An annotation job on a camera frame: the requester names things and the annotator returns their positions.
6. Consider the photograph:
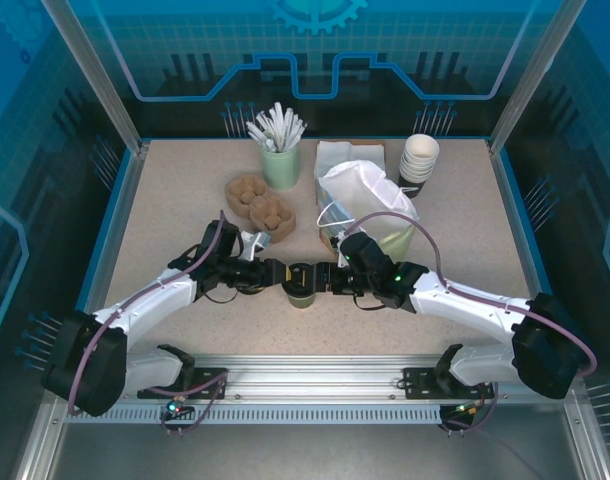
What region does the aluminium mounting rail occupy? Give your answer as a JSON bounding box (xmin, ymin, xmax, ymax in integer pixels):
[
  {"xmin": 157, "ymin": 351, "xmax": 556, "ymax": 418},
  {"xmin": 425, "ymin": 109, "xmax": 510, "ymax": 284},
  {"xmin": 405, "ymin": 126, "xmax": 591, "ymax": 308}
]
[{"xmin": 44, "ymin": 353, "xmax": 584, "ymax": 406}]

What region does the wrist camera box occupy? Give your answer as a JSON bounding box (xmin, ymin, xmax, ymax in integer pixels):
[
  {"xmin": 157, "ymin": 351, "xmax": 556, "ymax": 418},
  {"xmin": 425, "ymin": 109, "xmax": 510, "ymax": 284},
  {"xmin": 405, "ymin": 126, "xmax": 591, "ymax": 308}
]
[
  {"xmin": 239, "ymin": 230, "xmax": 274, "ymax": 262},
  {"xmin": 328, "ymin": 225, "xmax": 359, "ymax": 254}
]

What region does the green paper takeout bag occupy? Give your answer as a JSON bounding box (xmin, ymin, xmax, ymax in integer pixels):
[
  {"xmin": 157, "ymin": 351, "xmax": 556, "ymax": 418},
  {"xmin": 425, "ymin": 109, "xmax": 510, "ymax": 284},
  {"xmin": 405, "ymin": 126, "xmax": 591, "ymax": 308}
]
[{"xmin": 312, "ymin": 159, "xmax": 420, "ymax": 266}]

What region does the small LED circuit board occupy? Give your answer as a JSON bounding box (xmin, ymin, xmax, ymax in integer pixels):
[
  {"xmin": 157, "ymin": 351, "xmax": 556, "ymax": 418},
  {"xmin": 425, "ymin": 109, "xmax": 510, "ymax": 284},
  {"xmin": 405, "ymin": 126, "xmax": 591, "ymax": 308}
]
[
  {"xmin": 164, "ymin": 394, "xmax": 194, "ymax": 421},
  {"xmin": 447, "ymin": 399, "xmax": 481, "ymax": 419}
]

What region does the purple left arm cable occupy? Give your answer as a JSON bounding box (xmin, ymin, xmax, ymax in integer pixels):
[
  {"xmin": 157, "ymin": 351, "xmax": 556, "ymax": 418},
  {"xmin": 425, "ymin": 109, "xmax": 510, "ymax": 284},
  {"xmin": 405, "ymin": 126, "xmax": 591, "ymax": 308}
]
[{"xmin": 67, "ymin": 209, "xmax": 232, "ymax": 437}]

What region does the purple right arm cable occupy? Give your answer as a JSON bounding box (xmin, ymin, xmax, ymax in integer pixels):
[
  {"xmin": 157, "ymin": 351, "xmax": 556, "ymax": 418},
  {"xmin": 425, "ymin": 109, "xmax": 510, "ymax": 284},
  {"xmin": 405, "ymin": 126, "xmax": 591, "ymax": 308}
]
[{"xmin": 344, "ymin": 212, "xmax": 597, "ymax": 436}]

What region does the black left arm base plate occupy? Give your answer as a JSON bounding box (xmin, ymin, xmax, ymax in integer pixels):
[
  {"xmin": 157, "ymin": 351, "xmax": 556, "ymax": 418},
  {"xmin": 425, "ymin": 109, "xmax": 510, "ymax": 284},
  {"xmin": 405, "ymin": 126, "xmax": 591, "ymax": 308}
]
[{"xmin": 136, "ymin": 367, "xmax": 230, "ymax": 401}]

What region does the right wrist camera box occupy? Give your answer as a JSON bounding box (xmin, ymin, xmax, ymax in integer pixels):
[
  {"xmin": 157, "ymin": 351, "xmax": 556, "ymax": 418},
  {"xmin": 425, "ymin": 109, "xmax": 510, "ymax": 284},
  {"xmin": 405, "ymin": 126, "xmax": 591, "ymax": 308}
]
[{"xmin": 328, "ymin": 225, "xmax": 359, "ymax": 254}]

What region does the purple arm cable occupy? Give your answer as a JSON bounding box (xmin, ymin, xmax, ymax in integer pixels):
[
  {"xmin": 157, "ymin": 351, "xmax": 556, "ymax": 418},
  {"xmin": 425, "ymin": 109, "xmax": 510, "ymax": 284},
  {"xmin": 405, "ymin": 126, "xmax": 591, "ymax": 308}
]
[
  {"xmin": 344, "ymin": 212, "xmax": 597, "ymax": 436},
  {"xmin": 67, "ymin": 209, "xmax": 232, "ymax": 437}
]

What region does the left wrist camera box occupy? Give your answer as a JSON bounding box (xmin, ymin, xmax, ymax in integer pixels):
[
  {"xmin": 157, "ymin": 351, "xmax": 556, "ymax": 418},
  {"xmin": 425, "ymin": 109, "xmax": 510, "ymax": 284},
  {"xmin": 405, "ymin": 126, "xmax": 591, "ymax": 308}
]
[{"xmin": 239, "ymin": 230, "xmax": 274, "ymax": 262}]

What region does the stack of paper cups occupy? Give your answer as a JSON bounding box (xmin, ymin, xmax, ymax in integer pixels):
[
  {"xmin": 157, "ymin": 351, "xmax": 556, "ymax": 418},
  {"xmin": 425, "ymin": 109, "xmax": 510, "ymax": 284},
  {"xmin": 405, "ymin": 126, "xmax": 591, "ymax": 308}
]
[{"xmin": 397, "ymin": 133, "xmax": 441, "ymax": 199}]

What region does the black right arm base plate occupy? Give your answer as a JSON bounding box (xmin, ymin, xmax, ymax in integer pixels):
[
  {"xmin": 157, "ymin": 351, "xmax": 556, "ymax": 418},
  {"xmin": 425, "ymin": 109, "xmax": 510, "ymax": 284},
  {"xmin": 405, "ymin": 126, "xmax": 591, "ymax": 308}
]
[{"xmin": 402, "ymin": 367, "xmax": 495, "ymax": 400}]

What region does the green straw holder cup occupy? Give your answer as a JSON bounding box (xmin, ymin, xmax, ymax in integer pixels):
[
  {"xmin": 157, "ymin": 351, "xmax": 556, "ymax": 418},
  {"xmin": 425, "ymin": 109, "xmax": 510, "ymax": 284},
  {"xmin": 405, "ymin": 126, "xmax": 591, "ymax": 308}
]
[{"xmin": 261, "ymin": 142, "xmax": 301, "ymax": 192}]

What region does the grey slotted cable duct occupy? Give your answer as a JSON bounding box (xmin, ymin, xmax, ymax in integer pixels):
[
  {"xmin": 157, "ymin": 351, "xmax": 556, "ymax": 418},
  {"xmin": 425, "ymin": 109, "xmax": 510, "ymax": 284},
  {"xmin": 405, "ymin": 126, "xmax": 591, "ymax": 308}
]
[{"xmin": 63, "ymin": 405, "xmax": 444, "ymax": 425}]

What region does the aluminium frame post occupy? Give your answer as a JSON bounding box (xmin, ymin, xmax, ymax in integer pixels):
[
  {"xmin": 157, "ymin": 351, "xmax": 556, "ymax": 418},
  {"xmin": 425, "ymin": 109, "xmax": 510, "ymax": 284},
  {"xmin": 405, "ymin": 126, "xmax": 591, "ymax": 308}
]
[
  {"xmin": 38, "ymin": 0, "xmax": 152, "ymax": 157},
  {"xmin": 486, "ymin": 0, "xmax": 592, "ymax": 157}
]

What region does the left aluminium frame post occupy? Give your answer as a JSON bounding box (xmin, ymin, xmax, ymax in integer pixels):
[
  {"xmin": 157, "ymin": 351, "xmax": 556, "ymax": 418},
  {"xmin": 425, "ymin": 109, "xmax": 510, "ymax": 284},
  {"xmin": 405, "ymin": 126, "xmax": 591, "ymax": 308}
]
[{"xmin": 38, "ymin": 0, "xmax": 152, "ymax": 157}]

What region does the blue table border frame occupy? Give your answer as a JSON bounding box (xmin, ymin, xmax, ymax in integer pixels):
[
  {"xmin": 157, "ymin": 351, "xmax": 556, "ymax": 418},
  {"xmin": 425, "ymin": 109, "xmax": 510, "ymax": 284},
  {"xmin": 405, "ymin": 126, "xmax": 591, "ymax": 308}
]
[{"xmin": 67, "ymin": 137, "xmax": 569, "ymax": 365}]

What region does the grey metal tray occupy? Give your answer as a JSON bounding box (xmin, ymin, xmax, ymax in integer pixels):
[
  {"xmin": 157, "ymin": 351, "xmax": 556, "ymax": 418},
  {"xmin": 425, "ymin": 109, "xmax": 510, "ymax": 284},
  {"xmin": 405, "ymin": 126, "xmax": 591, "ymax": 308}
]
[{"xmin": 12, "ymin": 399, "xmax": 610, "ymax": 480}]

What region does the right aluminium frame post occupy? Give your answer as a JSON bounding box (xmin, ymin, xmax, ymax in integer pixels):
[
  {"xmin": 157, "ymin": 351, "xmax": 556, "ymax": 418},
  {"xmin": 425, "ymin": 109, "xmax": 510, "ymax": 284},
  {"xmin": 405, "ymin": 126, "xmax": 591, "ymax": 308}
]
[{"xmin": 486, "ymin": 0, "xmax": 592, "ymax": 157}]

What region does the white paper napkin stack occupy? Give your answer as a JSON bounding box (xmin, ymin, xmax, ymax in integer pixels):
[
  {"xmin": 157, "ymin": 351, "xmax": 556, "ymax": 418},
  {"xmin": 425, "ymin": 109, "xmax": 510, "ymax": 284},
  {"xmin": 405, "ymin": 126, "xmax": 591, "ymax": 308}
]
[{"xmin": 313, "ymin": 140, "xmax": 386, "ymax": 181}]

